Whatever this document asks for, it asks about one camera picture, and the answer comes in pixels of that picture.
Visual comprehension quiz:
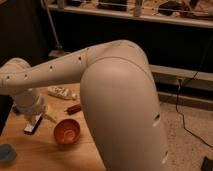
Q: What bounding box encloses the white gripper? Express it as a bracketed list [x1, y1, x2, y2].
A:
[13, 89, 57, 123]

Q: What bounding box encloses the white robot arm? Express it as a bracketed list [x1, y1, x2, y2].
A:
[0, 40, 172, 171]

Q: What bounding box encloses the red ceramic cup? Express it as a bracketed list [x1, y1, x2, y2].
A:
[53, 119, 80, 145]

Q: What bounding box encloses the blue plastic cup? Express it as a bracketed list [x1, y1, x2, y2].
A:
[0, 144, 17, 163]

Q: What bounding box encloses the blue rectangular block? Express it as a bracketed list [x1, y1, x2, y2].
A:
[12, 105, 21, 115]

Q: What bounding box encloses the brown red marker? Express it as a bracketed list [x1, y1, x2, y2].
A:
[65, 104, 81, 115]

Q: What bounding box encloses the metal lamp pole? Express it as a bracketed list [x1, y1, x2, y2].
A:
[43, 0, 68, 58]

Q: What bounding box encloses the black box on floor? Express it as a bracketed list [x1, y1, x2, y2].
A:
[201, 157, 213, 171]

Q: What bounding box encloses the black floor cable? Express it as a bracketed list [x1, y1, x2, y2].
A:
[174, 39, 213, 149]

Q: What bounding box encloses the long wall shelf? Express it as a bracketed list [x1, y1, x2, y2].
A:
[43, 0, 213, 29]

